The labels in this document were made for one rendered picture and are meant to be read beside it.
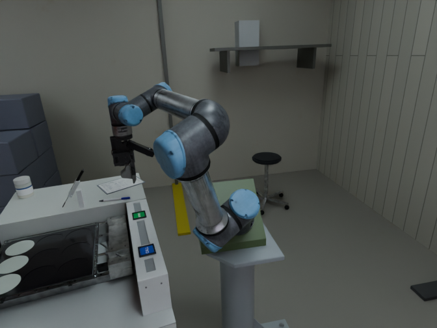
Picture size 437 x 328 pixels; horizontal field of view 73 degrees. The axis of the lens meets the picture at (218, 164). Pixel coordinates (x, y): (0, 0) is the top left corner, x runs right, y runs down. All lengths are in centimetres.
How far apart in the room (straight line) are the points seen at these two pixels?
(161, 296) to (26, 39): 322
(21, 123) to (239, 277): 254
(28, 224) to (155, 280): 72
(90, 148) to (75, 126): 30
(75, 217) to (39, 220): 14
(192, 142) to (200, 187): 16
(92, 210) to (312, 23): 334
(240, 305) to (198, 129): 96
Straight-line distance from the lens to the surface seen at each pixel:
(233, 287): 142
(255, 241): 129
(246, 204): 108
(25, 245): 146
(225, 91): 369
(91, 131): 377
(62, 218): 149
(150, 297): 104
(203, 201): 89
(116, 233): 139
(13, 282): 128
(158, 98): 106
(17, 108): 327
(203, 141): 75
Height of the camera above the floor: 160
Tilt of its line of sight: 21 degrees down
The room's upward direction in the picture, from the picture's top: 2 degrees counter-clockwise
